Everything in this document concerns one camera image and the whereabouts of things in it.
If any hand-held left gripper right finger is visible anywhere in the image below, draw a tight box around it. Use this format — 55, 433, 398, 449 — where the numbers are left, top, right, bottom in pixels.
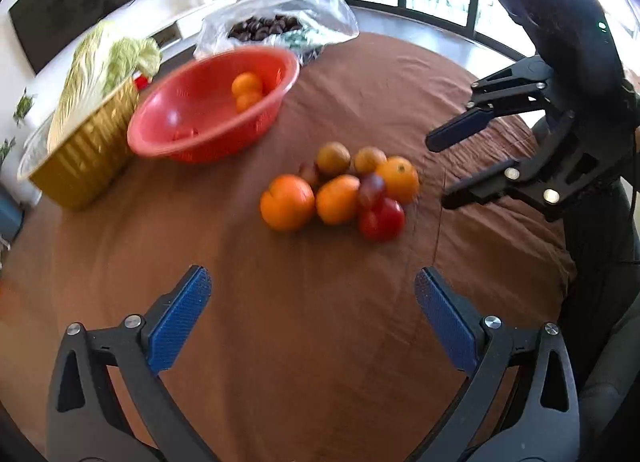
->
414, 267, 581, 462

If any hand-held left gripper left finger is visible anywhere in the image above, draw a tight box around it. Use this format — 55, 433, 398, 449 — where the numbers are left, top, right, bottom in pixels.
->
46, 265, 216, 462

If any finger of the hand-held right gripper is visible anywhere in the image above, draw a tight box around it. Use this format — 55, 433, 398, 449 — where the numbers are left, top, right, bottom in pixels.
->
440, 111, 621, 223
425, 56, 555, 153

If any brown round fruit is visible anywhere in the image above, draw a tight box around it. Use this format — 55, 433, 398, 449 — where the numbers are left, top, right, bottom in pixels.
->
354, 146, 387, 175
315, 141, 352, 176

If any dark purple plum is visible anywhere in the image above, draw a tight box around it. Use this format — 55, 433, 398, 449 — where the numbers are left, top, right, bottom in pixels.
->
357, 173, 387, 210

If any large red tomato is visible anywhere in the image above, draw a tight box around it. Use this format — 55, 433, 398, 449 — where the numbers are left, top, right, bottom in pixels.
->
358, 197, 406, 242

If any large orange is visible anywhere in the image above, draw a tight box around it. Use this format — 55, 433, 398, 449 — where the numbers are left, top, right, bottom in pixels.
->
260, 175, 317, 232

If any red plastic basket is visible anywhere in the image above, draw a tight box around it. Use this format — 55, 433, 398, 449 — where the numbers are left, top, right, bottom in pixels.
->
126, 46, 301, 164

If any brown tablecloth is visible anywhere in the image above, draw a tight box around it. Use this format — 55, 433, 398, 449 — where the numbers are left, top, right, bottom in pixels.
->
0, 32, 578, 462

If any gold foil pan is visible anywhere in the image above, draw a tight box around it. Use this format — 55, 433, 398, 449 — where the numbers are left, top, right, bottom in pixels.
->
17, 77, 141, 210

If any grey chair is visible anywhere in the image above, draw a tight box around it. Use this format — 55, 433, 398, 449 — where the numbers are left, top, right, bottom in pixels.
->
575, 292, 640, 462

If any clear plastic bag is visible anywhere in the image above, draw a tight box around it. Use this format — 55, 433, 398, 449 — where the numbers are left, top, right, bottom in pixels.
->
194, 0, 361, 66

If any tall tree in blue-grey pot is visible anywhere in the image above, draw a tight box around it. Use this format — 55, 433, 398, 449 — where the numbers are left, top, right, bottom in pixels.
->
0, 187, 24, 243

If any pile of dark chestnuts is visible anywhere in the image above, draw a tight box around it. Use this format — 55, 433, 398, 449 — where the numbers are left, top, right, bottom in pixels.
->
227, 15, 301, 42

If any napa cabbage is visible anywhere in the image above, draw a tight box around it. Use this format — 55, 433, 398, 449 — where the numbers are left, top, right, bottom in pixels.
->
47, 20, 163, 153

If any white television cabinet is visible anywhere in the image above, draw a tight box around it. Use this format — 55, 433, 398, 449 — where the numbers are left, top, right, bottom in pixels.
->
150, 0, 238, 48

